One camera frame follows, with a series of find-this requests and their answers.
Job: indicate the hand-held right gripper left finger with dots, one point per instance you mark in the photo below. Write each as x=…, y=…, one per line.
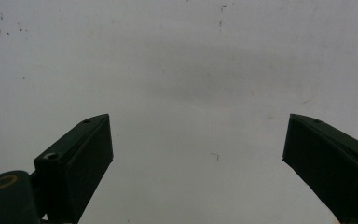
x=77, y=165

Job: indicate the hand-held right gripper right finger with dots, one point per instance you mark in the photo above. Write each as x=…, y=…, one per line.
x=332, y=161

